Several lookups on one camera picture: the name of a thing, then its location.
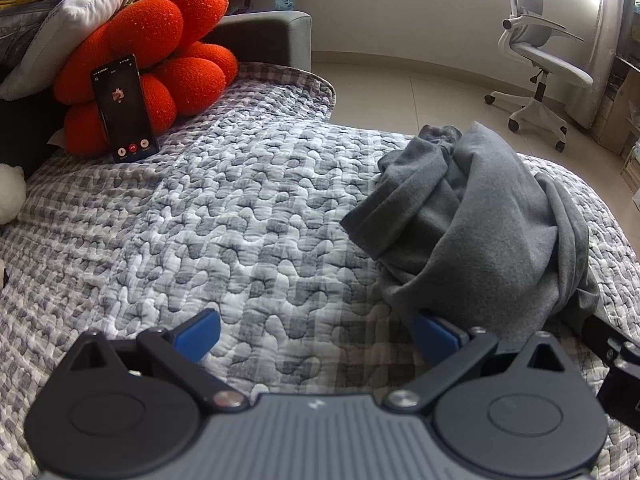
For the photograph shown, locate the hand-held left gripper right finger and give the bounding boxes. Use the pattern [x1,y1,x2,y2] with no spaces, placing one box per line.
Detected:
[384,313,576,415]

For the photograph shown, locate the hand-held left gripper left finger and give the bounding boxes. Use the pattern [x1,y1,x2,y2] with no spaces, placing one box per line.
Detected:
[66,309,249,413]

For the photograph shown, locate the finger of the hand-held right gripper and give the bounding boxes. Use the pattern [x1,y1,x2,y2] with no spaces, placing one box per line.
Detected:
[580,312,640,356]

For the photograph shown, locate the grey t-shirt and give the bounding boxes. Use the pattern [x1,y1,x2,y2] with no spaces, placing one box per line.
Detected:
[340,122,601,336]

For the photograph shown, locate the grey checked quilt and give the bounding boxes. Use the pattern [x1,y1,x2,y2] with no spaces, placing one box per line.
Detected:
[0,60,640,480]

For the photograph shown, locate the white plush toy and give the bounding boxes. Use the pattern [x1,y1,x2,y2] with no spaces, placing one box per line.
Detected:
[0,162,28,226]

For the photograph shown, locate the black smartphone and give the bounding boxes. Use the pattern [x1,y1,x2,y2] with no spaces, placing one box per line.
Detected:
[90,54,161,164]

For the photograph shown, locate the grey curtain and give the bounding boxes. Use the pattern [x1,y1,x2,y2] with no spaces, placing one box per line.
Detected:
[585,0,630,131]

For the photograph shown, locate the white office chair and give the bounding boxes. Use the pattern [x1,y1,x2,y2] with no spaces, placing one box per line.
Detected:
[484,0,595,153]

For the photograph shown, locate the dark grey sofa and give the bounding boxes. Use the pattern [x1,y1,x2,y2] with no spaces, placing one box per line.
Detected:
[0,10,313,181]

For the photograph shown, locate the orange flower cushion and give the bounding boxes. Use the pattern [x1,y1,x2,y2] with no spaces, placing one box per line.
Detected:
[52,0,239,157]

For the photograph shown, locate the light grey pillow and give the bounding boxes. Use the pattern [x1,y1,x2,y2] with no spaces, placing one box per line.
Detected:
[0,0,201,102]

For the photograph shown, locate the grey printed bag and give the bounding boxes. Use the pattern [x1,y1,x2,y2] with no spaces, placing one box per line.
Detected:
[0,0,146,78]

